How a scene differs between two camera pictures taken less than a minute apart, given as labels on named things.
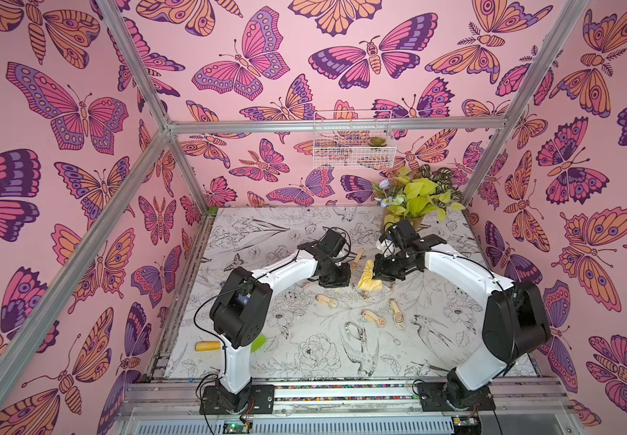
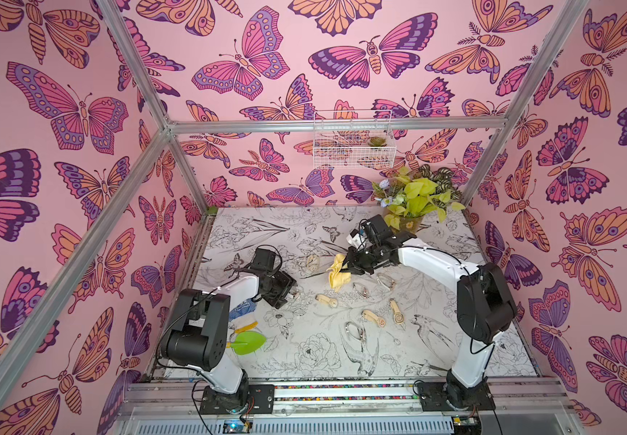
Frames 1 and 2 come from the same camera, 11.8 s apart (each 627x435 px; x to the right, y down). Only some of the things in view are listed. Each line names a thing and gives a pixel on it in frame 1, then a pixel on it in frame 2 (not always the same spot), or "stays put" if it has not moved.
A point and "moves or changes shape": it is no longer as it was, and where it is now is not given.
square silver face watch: [353, 330] stays put
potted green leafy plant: [411, 196] stays put
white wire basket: [353, 149] stays put
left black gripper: [344, 280] → [286, 282]
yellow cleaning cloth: [368, 283] moves or changes shape
